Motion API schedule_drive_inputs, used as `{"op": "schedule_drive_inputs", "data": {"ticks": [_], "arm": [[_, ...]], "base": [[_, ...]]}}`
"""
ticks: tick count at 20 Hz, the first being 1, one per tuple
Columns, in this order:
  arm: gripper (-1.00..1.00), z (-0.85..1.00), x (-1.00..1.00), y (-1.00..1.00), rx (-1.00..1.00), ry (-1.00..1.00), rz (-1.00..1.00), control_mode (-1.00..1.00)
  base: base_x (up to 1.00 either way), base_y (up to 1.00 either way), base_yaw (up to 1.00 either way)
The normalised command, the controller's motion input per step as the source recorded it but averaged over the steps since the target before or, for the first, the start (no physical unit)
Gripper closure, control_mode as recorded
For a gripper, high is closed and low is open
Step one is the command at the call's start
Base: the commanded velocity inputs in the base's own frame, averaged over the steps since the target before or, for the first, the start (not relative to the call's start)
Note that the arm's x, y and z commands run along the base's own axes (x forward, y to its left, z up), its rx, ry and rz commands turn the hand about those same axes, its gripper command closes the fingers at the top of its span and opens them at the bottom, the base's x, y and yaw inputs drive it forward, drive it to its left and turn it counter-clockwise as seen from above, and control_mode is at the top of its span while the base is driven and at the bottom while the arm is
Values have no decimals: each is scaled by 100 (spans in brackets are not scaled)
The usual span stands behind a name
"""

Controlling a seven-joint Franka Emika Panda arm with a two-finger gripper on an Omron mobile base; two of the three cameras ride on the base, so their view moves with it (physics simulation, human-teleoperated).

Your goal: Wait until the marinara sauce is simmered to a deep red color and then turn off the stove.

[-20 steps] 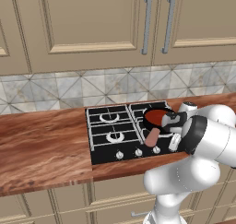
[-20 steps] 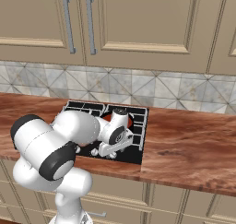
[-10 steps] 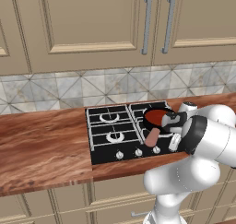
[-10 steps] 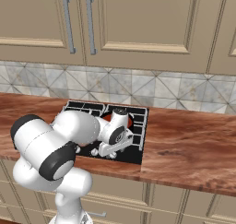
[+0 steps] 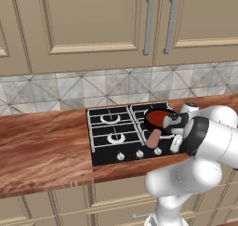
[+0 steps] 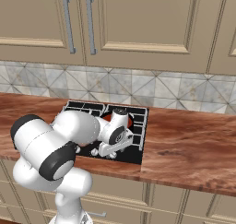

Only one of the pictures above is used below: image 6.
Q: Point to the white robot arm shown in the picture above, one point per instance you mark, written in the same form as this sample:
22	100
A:
46	141

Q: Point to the beige wall cupboard door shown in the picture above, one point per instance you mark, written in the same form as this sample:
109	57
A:
33	18
226	28
144	18

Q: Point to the white hob knob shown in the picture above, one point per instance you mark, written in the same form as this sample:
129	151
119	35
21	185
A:
113	155
78	149
94	152

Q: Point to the beige drawer front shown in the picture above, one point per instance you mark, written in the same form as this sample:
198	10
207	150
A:
116	187
196	203
123	217
6	170

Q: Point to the black hob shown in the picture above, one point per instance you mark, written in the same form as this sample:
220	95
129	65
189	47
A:
139	132

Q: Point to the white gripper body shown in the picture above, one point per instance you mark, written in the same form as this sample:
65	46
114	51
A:
113	146

